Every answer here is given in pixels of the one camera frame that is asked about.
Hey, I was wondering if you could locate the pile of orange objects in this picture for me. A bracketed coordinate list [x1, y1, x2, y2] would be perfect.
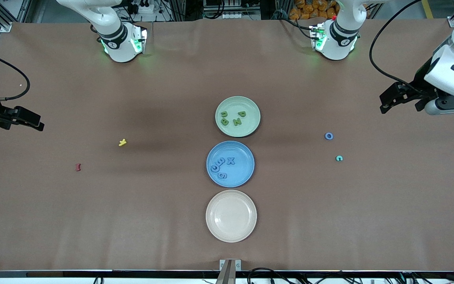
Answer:
[289, 0, 340, 20]

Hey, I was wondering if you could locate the brown table cover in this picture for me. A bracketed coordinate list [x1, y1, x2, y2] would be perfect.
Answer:
[0, 18, 454, 273]

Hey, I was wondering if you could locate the pale green round plate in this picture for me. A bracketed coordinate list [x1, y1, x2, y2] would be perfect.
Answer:
[215, 96, 261, 138]

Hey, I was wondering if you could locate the white power strip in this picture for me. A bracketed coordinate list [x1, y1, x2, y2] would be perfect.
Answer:
[127, 0, 160, 14]
[221, 11, 261, 20]

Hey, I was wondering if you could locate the blue round plate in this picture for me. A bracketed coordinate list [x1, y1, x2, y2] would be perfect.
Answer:
[206, 141, 255, 188]

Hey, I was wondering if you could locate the beige round plate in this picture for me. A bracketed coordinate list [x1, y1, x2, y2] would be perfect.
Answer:
[205, 190, 258, 243]

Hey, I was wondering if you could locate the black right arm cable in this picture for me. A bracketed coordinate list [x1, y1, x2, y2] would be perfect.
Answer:
[0, 50, 30, 101]

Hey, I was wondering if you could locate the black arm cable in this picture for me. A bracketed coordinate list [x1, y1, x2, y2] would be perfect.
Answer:
[369, 0, 424, 93]
[0, 50, 30, 101]

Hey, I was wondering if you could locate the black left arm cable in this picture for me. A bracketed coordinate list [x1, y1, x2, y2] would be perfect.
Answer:
[369, 0, 424, 93]

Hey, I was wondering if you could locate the black table edge rail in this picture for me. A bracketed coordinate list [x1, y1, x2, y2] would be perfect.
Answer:
[0, 270, 454, 279]

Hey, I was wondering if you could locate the black cable under table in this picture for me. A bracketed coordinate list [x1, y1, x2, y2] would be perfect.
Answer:
[247, 267, 290, 284]

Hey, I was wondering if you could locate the grey metal camera mount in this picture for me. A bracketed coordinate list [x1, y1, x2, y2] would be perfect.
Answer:
[219, 259, 242, 284]

